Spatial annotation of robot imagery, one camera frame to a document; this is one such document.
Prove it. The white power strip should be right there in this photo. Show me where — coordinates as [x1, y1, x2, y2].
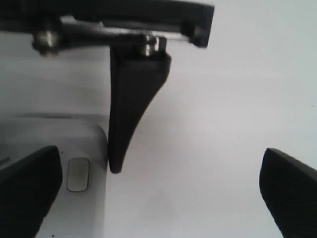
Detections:
[0, 118, 107, 238]

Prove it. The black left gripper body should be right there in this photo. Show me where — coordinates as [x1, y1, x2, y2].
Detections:
[0, 0, 215, 55]

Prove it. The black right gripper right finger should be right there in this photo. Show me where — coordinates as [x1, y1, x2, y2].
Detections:
[259, 148, 317, 238]

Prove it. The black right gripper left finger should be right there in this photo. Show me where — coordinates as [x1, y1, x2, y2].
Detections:
[0, 146, 62, 238]

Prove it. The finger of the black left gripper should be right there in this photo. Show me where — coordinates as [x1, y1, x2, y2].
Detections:
[108, 47, 171, 174]

